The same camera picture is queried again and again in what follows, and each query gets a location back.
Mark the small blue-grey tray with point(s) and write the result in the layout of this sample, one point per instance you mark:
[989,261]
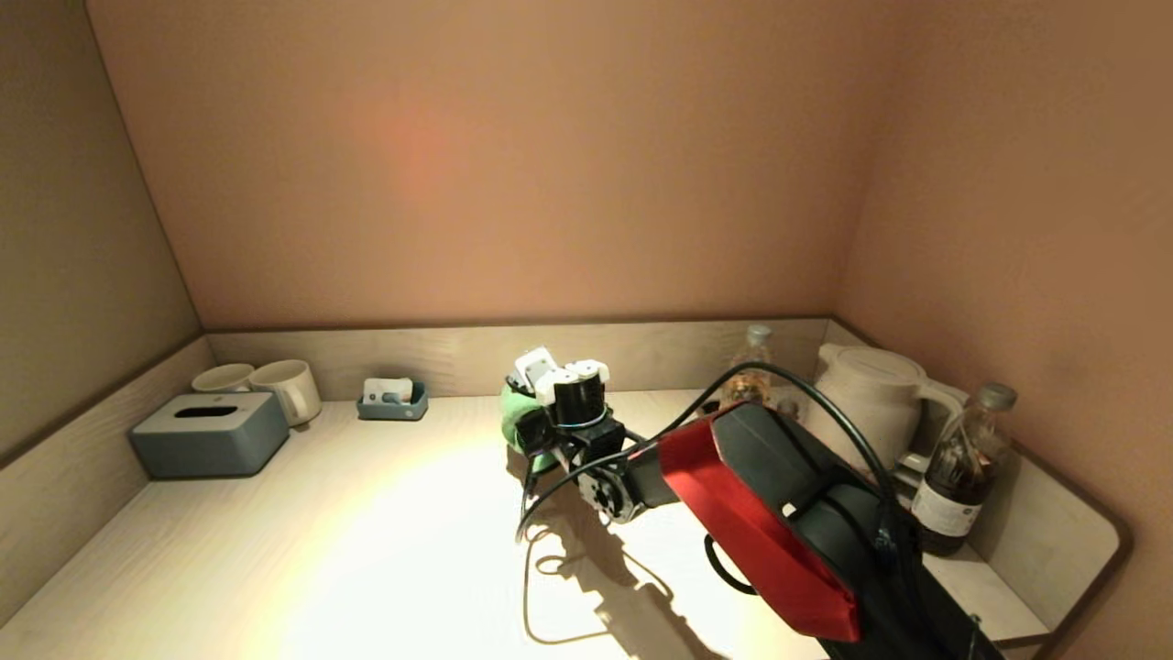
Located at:
[394,412]

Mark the green microfibre cloth black hem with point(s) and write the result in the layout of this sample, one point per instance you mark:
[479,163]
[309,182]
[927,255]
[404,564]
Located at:
[515,405]

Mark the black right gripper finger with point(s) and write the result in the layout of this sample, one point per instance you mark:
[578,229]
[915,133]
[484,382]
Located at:
[515,382]
[534,433]

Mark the grey kettle base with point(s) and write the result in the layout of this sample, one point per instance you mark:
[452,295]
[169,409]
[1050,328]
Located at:
[907,469]

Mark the white sachets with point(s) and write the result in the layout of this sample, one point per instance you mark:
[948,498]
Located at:
[379,390]

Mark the grey tissue box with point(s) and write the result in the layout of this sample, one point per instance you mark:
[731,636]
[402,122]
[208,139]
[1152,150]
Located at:
[211,446]

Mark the clear bottle of dark tea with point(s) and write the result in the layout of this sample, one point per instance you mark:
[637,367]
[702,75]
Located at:
[958,495]

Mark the clear bottle of amber tea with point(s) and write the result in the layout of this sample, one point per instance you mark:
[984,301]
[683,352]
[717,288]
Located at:
[757,339]

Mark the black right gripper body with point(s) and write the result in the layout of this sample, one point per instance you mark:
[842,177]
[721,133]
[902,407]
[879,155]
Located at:
[586,412]

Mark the slanted wood grain upstand panel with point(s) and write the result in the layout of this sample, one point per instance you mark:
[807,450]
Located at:
[73,495]

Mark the rounded-corner wood upstand panel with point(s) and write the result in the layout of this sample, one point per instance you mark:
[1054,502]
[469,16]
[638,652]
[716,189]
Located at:
[1054,550]

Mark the white electric kettle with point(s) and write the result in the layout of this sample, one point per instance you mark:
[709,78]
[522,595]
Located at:
[871,394]

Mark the red and black right arm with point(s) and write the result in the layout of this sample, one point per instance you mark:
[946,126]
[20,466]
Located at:
[788,513]

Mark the long wood grain upstand panel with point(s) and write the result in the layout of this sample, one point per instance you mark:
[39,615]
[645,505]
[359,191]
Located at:
[431,360]

